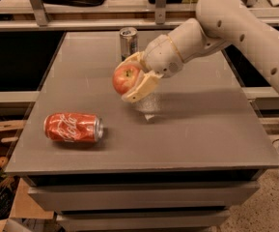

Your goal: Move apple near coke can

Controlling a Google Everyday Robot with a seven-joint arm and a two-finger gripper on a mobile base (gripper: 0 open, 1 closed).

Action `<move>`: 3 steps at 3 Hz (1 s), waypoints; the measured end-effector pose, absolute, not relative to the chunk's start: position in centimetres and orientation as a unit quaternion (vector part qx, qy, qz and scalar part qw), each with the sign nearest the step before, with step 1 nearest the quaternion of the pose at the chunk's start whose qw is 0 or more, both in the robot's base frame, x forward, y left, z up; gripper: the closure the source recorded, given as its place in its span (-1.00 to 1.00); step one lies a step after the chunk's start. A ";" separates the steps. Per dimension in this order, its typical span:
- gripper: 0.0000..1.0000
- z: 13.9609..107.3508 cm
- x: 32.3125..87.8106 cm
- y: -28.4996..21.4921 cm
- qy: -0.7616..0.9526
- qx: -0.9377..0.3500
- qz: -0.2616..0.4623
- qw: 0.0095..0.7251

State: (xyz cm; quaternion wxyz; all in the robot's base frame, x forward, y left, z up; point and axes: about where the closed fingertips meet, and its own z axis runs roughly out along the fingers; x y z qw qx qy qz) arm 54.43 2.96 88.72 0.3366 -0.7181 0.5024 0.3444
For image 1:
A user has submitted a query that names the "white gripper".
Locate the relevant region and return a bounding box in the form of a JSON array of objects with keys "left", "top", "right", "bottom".
[{"left": 116, "top": 35, "right": 183, "bottom": 103}]

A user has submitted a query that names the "red apple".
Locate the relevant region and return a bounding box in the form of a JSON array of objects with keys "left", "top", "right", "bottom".
[{"left": 112, "top": 64, "right": 140, "bottom": 95}]

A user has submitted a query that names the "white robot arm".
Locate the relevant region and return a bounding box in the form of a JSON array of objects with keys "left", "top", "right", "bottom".
[{"left": 122, "top": 0, "right": 279, "bottom": 102}]

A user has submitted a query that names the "silver blue energy drink can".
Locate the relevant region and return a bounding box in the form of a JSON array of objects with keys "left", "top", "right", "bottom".
[{"left": 120, "top": 27, "right": 138, "bottom": 60}]

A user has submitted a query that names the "crushed red coke can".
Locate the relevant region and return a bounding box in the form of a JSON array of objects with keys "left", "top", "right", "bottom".
[{"left": 43, "top": 112, "right": 103, "bottom": 143}]

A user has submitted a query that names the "grey cabinet with drawers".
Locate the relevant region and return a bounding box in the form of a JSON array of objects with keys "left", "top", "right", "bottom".
[{"left": 7, "top": 32, "right": 279, "bottom": 231}]

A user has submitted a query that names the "cardboard box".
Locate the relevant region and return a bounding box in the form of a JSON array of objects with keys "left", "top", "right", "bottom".
[{"left": 0, "top": 120, "right": 54, "bottom": 232}]

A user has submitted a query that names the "metal shelf bracket left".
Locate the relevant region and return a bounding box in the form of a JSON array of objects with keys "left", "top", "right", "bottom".
[{"left": 29, "top": 0, "right": 48, "bottom": 26}]

